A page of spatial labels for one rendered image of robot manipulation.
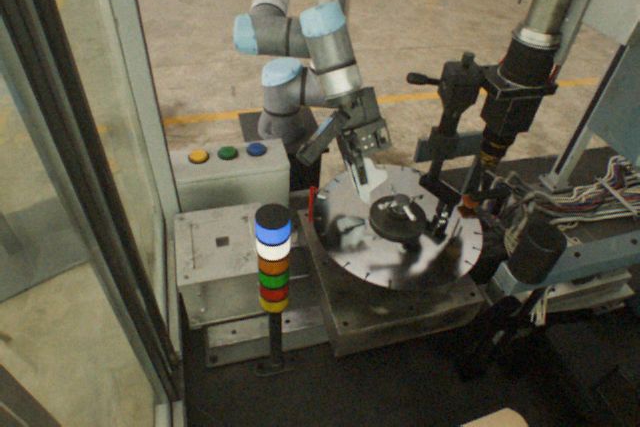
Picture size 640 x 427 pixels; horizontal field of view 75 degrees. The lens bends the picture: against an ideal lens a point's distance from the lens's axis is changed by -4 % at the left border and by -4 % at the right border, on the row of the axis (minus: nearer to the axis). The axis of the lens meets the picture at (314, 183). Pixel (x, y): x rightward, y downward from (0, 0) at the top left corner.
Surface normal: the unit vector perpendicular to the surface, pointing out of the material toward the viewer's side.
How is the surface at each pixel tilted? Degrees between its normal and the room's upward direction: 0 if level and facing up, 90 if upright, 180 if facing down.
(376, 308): 0
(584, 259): 0
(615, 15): 90
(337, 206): 0
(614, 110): 90
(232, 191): 90
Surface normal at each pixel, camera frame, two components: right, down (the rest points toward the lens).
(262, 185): 0.26, 0.65
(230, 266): 0.05, -0.74
